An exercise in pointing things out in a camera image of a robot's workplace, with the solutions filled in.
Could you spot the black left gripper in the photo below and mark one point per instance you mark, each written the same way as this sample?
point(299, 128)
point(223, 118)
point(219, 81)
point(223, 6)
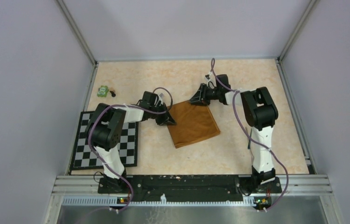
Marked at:
point(166, 119)

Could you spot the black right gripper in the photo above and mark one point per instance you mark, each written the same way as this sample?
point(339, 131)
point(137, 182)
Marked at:
point(200, 98)

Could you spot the brown satin napkin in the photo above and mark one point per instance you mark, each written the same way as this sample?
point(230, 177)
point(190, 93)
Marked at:
point(194, 124)

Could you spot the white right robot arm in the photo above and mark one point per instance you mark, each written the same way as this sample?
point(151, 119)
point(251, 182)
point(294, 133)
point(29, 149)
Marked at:
point(260, 114)

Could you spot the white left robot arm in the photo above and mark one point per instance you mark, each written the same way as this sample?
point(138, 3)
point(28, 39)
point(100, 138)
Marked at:
point(114, 170)

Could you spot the small wooden black-tipped piece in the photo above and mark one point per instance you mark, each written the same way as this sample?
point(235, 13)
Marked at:
point(112, 92)

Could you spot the green toy block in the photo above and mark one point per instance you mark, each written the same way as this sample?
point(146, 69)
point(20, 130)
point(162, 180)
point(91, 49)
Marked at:
point(103, 91)

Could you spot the black white chessboard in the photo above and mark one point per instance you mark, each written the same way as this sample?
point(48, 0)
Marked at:
point(126, 139)

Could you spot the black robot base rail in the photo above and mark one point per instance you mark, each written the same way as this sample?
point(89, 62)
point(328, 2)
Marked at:
point(187, 188)

